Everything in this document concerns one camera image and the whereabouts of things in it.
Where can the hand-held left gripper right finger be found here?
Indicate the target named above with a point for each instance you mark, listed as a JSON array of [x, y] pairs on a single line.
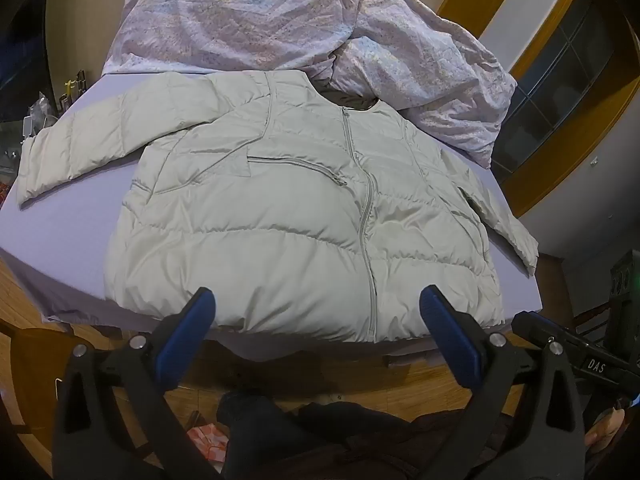
[[450, 340]]

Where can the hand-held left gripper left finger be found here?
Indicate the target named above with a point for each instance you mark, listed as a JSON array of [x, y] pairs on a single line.
[[187, 335]]

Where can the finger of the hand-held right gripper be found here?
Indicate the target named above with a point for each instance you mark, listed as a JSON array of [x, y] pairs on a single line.
[[532, 330]]

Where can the cream puffer jacket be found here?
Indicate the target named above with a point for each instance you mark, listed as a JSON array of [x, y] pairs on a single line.
[[280, 220]]

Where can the person's right hand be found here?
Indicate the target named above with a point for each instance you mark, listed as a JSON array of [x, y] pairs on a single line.
[[607, 430]]

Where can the pink patterned item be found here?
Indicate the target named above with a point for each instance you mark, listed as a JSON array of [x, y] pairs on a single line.
[[207, 442]]

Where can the bed with lavender sheet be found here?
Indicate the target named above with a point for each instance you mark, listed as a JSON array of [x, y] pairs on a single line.
[[75, 250]]

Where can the bedside clutter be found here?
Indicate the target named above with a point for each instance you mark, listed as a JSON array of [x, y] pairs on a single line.
[[40, 110]]

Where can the wooden framed glass door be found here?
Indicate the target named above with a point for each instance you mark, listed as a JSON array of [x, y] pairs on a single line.
[[552, 10]]

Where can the floral patterned blanket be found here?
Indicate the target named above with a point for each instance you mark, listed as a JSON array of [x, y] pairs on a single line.
[[240, 15]]

